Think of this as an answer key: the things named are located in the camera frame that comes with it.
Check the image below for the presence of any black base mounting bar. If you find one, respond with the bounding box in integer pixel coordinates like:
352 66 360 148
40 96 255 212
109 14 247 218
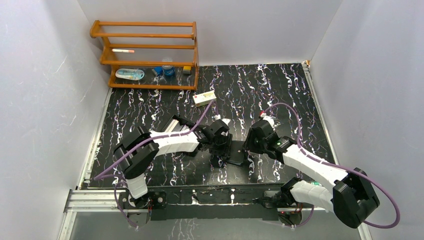
118 183 311 223

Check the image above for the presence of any wooden shelf rack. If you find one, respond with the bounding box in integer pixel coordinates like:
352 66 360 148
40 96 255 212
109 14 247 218
89 20 199 91

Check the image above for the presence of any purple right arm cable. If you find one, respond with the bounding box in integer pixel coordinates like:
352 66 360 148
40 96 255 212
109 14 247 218
259 102 401 229

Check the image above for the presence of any small blue block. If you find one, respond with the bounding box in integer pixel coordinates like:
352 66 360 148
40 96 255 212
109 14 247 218
152 66 164 76

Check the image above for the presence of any white green red carton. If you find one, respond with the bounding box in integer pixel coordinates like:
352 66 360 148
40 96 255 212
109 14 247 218
192 90 217 107

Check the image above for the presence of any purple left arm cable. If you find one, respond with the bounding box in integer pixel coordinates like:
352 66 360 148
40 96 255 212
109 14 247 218
93 99 221 229

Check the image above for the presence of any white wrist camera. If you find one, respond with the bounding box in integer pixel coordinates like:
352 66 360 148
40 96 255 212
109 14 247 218
259 112 275 129
211 114 231 132

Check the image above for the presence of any small yellow black block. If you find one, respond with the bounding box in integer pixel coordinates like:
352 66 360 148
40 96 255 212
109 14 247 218
182 66 192 75

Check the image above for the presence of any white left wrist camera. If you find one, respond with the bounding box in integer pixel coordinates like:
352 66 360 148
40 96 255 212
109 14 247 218
211 114 231 132

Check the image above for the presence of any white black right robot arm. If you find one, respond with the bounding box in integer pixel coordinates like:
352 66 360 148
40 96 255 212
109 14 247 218
243 120 380 228

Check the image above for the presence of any blue jar clear lid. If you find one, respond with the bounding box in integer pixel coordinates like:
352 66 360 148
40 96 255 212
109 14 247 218
161 57 175 77

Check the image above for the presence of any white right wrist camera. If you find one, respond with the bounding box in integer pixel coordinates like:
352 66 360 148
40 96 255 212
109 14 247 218
259 112 275 129

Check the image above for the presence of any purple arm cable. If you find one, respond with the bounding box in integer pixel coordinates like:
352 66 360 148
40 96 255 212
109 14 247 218
93 99 221 229
259 102 401 229

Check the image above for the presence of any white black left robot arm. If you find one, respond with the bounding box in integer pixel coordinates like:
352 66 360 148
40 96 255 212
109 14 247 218
113 117 232 208

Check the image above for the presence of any blue white plastic package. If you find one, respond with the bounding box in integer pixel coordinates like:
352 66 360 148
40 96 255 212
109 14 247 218
115 68 145 81

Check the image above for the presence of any black card holder box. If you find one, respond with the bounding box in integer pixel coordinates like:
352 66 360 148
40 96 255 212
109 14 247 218
161 115 201 136

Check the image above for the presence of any white pink marker pen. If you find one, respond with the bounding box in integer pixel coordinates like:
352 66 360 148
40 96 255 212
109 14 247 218
112 48 135 54

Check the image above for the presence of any aluminium frame rail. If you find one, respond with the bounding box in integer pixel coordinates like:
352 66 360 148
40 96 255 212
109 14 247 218
57 188 133 240

